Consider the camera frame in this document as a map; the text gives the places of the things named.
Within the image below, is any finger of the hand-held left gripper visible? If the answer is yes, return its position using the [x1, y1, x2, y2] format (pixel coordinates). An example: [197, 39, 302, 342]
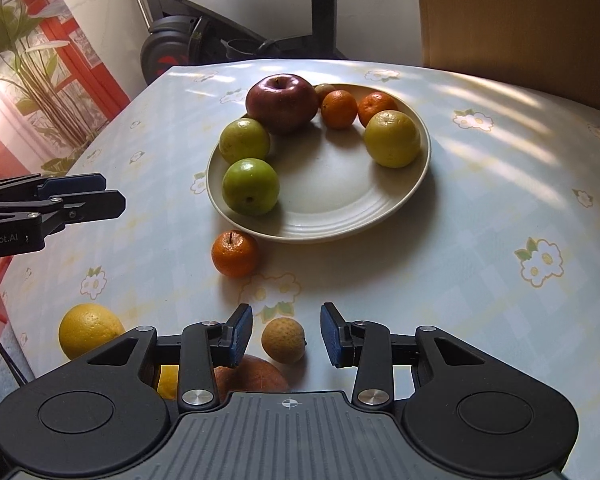
[0, 172, 107, 207]
[0, 189, 127, 235]

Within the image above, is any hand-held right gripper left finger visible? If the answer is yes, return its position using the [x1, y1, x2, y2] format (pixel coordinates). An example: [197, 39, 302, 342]
[87, 302, 255, 411]

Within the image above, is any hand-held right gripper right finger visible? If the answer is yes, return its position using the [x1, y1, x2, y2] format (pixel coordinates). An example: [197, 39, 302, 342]
[320, 302, 486, 408]

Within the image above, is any small tan round fruit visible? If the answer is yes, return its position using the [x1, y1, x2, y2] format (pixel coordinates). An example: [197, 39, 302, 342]
[261, 317, 307, 363]

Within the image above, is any yellow orange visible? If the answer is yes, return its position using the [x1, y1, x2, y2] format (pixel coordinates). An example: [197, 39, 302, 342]
[58, 303, 127, 361]
[364, 110, 422, 168]
[156, 364, 181, 401]

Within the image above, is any cream ceramic plate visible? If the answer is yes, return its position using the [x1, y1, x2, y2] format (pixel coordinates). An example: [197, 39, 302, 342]
[206, 82, 432, 245]

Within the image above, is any red apple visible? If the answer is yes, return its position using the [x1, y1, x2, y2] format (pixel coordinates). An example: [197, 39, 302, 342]
[212, 354, 291, 403]
[245, 74, 320, 136]

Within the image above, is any orange tangerine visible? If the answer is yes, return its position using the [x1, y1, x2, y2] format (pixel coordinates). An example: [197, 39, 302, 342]
[357, 91, 399, 128]
[321, 89, 359, 130]
[211, 230, 260, 279]

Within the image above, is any green leafy plant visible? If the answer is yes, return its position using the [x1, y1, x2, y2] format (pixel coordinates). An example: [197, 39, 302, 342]
[0, 0, 93, 173]

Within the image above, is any yellow green apple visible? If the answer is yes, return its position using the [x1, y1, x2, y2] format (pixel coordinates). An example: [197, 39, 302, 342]
[218, 117, 272, 165]

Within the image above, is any black exercise bike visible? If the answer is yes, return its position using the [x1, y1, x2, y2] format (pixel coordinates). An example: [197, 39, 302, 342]
[132, 0, 357, 83]

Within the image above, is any wooden chair back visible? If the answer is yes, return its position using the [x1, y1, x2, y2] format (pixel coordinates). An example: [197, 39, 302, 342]
[414, 0, 600, 118]

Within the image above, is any red window frame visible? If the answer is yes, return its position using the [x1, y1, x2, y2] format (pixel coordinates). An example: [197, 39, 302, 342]
[10, 0, 131, 116]

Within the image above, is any black cable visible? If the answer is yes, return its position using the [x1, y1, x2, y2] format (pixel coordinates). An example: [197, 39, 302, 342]
[0, 327, 33, 388]

